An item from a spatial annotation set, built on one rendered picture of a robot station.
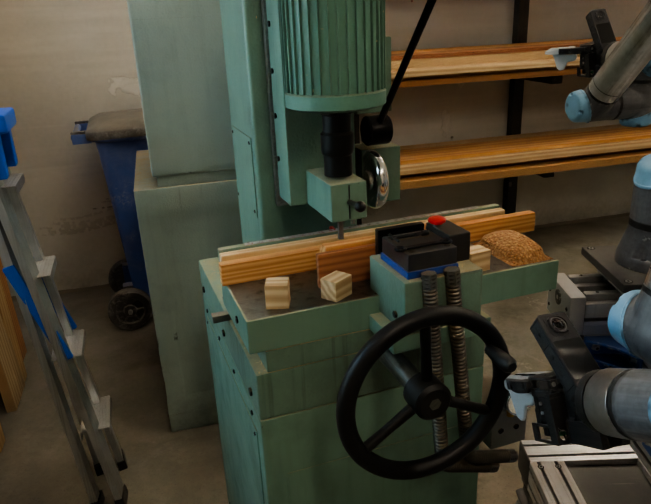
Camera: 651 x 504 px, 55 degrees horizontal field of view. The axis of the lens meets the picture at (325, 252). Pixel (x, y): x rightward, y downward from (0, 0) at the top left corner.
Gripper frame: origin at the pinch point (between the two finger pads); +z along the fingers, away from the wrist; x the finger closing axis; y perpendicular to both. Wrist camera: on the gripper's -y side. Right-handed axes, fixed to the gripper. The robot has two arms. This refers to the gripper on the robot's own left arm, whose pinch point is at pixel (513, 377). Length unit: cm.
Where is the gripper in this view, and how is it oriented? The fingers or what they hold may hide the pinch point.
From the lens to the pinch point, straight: 95.8
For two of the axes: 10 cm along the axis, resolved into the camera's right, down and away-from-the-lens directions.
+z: -2.3, 1.6, 9.6
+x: 9.6, -1.2, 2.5
